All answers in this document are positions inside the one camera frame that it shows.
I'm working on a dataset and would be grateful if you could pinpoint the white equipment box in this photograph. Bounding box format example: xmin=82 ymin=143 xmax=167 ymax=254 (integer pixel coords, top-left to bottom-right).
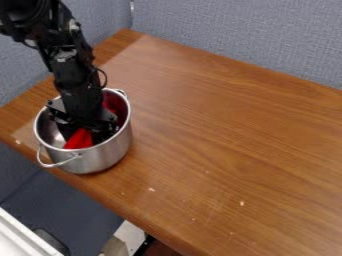
xmin=0 ymin=207 xmax=70 ymax=256

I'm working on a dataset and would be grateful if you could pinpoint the metal pot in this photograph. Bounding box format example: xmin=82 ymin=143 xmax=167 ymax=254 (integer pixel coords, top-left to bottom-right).
xmin=34 ymin=88 xmax=133 ymax=175

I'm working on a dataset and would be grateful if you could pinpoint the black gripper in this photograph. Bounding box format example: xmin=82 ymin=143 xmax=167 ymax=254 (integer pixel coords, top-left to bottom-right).
xmin=46 ymin=85 xmax=119 ymax=144

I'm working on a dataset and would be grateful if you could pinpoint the white table bracket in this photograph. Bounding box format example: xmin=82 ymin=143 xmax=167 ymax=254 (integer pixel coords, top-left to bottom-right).
xmin=98 ymin=221 xmax=149 ymax=256

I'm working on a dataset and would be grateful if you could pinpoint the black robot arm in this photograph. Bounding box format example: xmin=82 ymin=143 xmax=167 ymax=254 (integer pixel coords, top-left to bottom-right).
xmin=0 ymin=0 xmax=118 ymax=148

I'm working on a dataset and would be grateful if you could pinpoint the red block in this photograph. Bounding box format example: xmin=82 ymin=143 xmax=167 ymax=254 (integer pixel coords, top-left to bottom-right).
xmin=62 ymin=98 xmax=119 ymax=150

